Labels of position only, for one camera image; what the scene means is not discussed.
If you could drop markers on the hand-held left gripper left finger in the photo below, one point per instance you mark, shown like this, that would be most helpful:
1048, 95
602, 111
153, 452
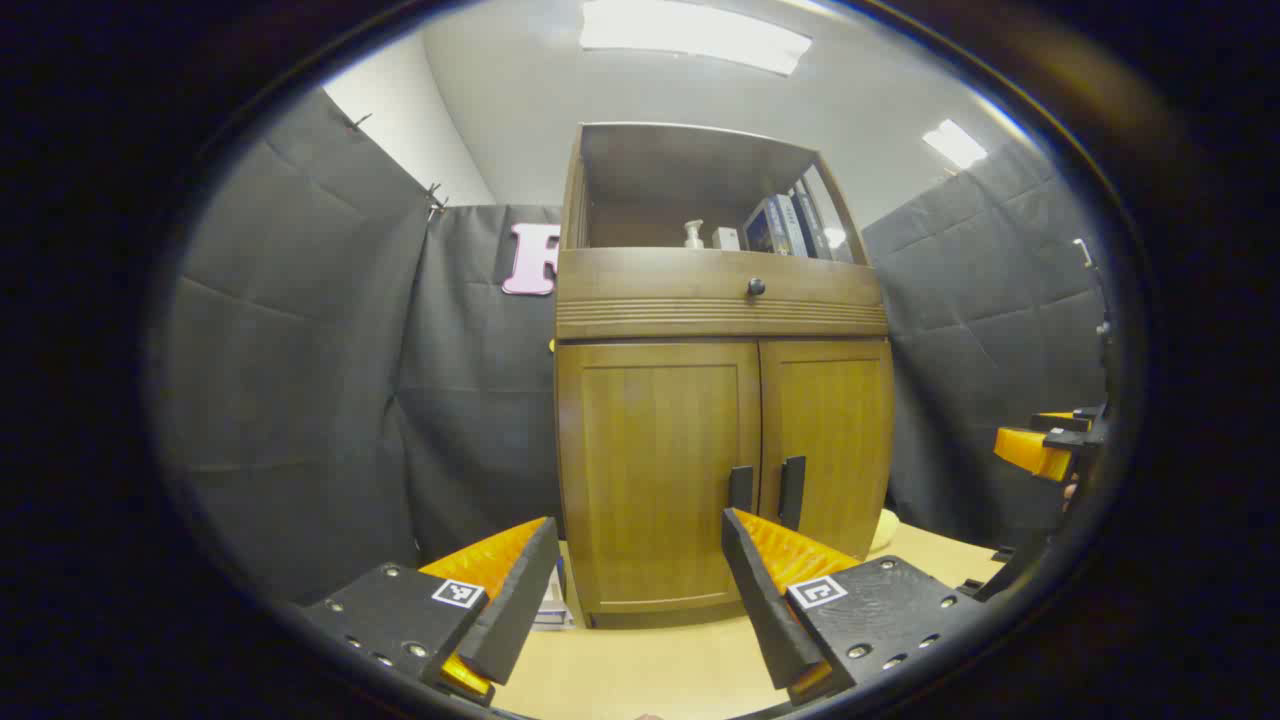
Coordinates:
520, 620

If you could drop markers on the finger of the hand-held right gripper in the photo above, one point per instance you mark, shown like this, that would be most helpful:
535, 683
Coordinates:
1030, 450

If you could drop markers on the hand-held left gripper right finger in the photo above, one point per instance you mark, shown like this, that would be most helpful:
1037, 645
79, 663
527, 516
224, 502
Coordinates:
768, 620

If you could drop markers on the wooden cabinet door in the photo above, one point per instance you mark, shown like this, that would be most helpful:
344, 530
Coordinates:
650, 470
835, 440

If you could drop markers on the wooden double-door shoe cabinet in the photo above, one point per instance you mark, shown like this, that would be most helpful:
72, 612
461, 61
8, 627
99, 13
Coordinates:
690, 170

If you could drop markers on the wooden cabinet drawer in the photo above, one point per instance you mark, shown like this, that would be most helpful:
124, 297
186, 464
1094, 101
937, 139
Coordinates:
650, 290

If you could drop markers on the cream round soft object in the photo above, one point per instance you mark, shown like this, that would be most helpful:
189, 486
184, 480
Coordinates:
885, 532

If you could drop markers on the small ceiling light panel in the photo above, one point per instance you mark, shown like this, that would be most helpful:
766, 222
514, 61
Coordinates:
955, 143

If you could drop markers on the small white box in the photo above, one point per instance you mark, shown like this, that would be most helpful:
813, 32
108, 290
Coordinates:
725, 239

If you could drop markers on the white pump bottle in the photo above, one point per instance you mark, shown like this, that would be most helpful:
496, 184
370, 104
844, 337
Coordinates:
693, 236

